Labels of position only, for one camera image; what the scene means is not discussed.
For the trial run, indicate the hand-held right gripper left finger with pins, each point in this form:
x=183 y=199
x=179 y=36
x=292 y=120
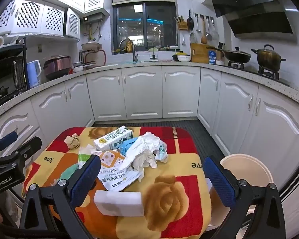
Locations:
x=86 y=179

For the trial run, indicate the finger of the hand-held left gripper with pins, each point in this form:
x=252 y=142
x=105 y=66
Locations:
x=6 y=139
x=30 y=147

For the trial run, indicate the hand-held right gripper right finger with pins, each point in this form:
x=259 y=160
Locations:
x=219 y=181

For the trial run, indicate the cream plastic bin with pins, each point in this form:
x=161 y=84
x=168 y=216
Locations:
x=249 y=169

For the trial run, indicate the blue plastic packet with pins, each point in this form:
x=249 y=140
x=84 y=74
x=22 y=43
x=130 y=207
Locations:
x=125 y=146

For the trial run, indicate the dotted white paper package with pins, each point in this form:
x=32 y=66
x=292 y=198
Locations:
x=111 y=159

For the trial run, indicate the printed paper leaflet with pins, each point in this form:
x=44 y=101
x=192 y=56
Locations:
x=119 y=178

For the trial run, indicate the brown crumpled paper ball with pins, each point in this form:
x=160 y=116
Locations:
x=72 y=141

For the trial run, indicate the white foam block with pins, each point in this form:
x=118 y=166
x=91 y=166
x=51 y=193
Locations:
x=119 y=203

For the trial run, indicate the white green milk carton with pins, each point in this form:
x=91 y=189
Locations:
x=112 y=139

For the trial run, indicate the floral printed blanket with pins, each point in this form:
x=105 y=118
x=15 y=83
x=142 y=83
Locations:
x=169 y=199

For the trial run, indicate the black microwave oven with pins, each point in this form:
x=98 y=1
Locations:
x=5 y=77

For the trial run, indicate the dark ribbed floor mat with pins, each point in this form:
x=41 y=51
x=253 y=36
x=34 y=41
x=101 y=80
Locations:
x=189 y=127

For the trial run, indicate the clear green printed wrapper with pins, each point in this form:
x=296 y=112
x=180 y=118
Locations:
x=162 y=151

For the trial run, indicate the long white tissue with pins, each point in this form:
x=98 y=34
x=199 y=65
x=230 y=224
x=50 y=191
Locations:
x=142 y=145

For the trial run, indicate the blue electric kettle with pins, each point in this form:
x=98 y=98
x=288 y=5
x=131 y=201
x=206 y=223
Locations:
x=34 y=76

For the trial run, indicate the maroon rice cooker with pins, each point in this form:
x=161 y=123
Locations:
x=57 y=67

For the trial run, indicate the black shelf rack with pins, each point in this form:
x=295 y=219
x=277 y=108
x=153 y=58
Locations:
x=25 y=54

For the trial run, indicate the white plastic bag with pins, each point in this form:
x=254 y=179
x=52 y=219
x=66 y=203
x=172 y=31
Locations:
x=0 y=42

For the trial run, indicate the beige ceramic bowl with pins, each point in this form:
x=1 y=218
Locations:
x=89 y=46

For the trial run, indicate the black gas stove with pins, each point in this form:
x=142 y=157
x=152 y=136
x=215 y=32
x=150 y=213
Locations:
x=266 y=73

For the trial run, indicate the blue white box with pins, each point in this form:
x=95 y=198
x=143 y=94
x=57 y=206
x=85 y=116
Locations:
x=212 y=57

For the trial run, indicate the white bowl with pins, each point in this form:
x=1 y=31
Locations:
x=184 y=58

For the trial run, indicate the black wok with lid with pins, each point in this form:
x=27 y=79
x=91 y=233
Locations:
x=236 y=54

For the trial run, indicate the wooden cutting board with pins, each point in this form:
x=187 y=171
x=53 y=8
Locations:
x=199 y=53

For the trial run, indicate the yellow lidded pot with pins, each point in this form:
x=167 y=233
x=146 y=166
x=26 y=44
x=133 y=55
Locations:
x=180 y=53

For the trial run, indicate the brass stock pot with lid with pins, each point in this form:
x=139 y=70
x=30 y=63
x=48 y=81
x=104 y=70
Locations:
x=269 y=57

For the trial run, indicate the steel kitchen faucet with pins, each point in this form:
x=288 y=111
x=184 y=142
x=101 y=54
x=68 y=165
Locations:
x=134 y=52

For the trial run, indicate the brass kettle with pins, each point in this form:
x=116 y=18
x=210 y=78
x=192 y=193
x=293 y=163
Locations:
x=129 y=46

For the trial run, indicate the small steel tap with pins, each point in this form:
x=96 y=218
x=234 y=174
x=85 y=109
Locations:
x=153 y=54

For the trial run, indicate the hanging wooden spoon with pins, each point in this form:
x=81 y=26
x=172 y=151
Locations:
x=203 y=39

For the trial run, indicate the hanging steel strainer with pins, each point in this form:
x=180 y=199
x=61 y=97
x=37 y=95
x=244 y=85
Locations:
x=215 y=36

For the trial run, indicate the hanging steel ladle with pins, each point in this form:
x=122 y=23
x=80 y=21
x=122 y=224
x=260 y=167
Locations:
x=208 y=36

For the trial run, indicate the dark framed window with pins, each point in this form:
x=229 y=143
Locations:
x=129 y=25

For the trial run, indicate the yellow chopstick holder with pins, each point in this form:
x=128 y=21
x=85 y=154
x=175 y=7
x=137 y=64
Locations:
x=182 y=25

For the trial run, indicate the black hanging pan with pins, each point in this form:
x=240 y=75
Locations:
x=190 y=22

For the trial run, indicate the black range hood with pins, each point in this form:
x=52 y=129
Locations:
x=251 y=12

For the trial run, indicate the white lattice wall cabinet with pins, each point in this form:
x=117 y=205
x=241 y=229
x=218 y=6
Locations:
x=35 y=17

